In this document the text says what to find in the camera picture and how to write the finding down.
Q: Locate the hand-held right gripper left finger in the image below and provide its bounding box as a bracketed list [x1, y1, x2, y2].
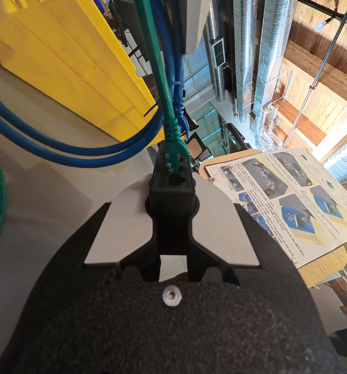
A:
[84, 173, 159, 282]

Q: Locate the tan backed chair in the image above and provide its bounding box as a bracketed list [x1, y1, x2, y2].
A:
[188, 131, 209, 160]

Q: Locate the large silver air duct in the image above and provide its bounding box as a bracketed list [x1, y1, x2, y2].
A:
[252, 0, 299, 120]

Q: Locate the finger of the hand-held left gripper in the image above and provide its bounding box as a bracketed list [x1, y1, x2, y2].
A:
[185, 0, 212, 55]

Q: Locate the green ethernet cable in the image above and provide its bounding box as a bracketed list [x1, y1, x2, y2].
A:
[0, 0, 191, 259]

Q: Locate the white vent grille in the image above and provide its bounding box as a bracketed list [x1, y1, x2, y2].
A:
[211, 37, 227, 68]

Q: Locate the yellow plastic bin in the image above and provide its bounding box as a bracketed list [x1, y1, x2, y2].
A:
[0, 0, 165, 144]

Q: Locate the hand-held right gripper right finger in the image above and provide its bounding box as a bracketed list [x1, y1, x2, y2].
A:
[187, 172, 261, 283]

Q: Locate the printed instruction sheet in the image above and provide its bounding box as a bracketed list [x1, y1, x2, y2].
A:
[206, 147, 347, 269]

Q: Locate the round silver air duct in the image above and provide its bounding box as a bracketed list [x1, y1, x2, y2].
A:
[205, 0, 230, 102]

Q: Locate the blue ethernet cable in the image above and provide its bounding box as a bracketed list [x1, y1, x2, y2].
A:
[0, 0, 190, 168]

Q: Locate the ribbed silver duct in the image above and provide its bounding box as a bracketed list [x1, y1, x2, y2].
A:
[322, 137, 347, 185]

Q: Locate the instruction sheet on stand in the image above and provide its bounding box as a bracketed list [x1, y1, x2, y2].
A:
[198, 149, 347, 288]

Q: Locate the corrugated silver air duct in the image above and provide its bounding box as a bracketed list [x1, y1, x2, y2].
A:
[233, 0, 259, 123]

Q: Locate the black ethernet switch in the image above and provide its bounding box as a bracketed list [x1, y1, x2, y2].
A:
[149, 140, 197, 255]

